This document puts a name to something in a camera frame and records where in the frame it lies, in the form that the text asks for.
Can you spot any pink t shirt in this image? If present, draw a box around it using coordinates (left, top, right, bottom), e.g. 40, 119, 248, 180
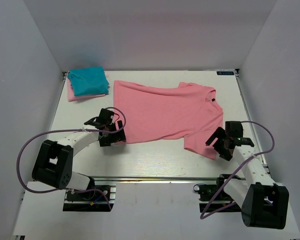
66, 74, 109, 102
113, 80, 224, 160

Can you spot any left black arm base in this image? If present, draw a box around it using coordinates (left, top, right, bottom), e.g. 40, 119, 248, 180
62, 183, 116, 213

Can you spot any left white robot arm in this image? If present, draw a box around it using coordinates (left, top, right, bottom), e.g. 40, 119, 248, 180
32, 107, 127, 200

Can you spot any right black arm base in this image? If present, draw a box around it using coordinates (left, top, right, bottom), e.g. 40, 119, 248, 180
193, 174, 248, 214

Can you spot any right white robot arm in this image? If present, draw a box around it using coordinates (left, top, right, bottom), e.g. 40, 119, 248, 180
200, 121, 289, 230

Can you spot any folded pink t shirt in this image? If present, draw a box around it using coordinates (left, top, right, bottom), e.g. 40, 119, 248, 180
66, 74, 109, 102

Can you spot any folded teal t shirt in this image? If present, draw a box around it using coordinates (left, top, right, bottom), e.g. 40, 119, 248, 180
67, 66, 109, 97

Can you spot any blue table label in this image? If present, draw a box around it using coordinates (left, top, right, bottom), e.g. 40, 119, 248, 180
216, 71, 235, 76

